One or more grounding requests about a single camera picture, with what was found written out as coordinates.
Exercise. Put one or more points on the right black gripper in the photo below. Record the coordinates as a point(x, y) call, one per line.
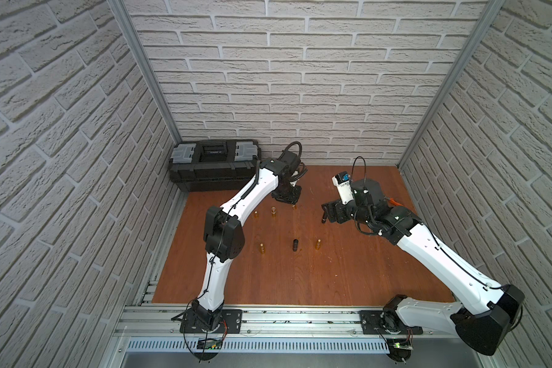
point(335, 208)

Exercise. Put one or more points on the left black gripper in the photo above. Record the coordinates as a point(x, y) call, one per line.
point(287, 195)

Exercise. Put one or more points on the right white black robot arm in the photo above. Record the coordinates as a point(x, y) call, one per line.
point(484, 311)

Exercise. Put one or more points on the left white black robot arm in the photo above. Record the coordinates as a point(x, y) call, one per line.
point(223, 231)

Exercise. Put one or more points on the black grey toolbox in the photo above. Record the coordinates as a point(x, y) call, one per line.
point(214, 165)

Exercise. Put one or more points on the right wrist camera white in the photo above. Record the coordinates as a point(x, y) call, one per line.
point(342, 182)

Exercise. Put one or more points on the orange handled pliers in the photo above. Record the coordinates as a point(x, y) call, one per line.
point(393, 202)

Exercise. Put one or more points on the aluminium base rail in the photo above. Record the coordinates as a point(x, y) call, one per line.
point(262, 321)

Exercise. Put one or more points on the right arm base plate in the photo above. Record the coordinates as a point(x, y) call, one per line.
point(370, 322)

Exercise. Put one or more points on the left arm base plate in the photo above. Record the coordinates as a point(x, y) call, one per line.
point(230, 322)

